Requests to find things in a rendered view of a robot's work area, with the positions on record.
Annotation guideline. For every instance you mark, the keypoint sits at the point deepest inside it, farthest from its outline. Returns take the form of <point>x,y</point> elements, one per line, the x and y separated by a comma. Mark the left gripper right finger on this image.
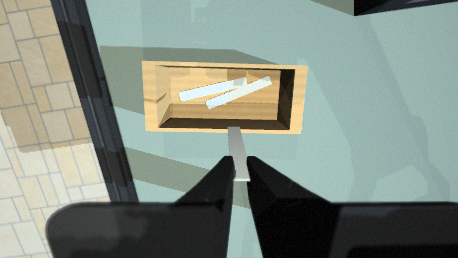
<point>293,222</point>

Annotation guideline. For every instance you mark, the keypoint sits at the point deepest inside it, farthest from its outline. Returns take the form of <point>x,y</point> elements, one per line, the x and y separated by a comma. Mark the open tan cardboard box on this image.
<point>277,108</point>

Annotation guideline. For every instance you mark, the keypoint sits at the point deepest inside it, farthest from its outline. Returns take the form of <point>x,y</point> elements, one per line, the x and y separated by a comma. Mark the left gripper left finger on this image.
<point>190,227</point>

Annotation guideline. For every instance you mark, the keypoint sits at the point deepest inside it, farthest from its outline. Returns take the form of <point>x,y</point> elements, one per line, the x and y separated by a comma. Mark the white flat strip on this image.
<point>238,92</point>
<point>212,89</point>

